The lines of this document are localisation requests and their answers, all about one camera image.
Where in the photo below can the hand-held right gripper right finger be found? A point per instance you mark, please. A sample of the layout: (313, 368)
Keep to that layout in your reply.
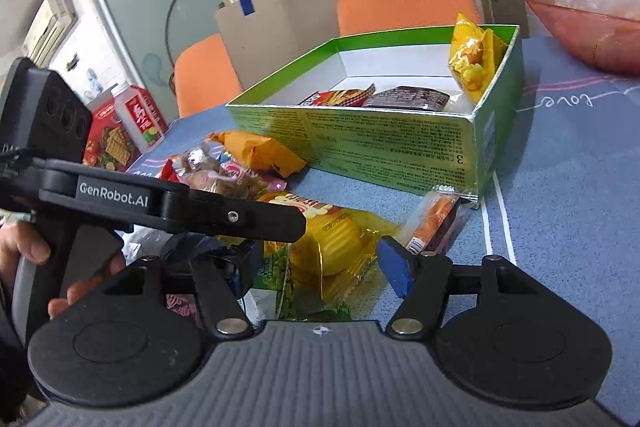
(395, 268)

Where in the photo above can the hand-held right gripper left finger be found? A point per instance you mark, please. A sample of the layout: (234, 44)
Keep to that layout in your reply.
(246, 269)

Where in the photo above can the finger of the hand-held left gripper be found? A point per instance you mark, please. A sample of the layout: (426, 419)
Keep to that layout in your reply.
(240, 217)

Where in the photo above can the green snack packet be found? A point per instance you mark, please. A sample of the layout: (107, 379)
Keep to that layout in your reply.
(280, 292)

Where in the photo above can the clear packet of brown snacks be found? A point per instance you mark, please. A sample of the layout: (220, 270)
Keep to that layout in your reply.
(215, 172)

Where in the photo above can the orange stick snack packet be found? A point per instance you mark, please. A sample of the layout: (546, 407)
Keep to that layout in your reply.
(432, 222)

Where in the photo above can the yellow cake packet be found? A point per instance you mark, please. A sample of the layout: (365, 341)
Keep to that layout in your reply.
(335, 247)

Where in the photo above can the green cardboard box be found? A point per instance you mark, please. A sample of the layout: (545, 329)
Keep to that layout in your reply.
(380, 147)

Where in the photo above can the red snack packet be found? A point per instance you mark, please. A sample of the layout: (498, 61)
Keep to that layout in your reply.
(340, 98)

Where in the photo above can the dark brown snack packet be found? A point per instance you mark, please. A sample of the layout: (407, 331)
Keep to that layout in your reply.
(407, 98)

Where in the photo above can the yellow snack packet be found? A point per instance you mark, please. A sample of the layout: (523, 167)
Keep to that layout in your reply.
(472, 52)

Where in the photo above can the person's left forearm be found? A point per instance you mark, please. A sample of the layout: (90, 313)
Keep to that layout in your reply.
(7, 347)

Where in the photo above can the person's left hand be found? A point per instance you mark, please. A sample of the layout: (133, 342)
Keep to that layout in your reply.
(32, 244)

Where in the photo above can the red wafer box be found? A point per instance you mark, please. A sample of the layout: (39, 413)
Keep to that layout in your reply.
(107, 147)

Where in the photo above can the white air conditioner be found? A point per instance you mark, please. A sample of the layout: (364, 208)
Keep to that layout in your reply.
(50, 27)

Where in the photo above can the orange chair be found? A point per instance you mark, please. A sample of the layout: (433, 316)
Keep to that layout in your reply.
(205, 77)
(400, 4)

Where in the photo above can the brown cardboard sheet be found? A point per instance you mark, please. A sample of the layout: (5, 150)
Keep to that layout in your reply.
(280, 32)

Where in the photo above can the pink plastic bowl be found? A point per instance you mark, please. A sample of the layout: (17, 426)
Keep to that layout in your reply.
(585, 42)

